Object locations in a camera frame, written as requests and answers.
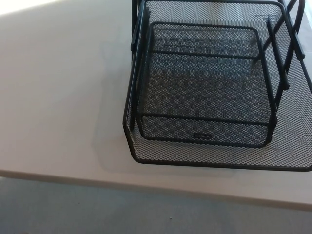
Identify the black mesh tray with label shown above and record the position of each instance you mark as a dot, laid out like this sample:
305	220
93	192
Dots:
202	136

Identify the black mesh sliding tray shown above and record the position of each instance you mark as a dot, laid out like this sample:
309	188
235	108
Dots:
170	156

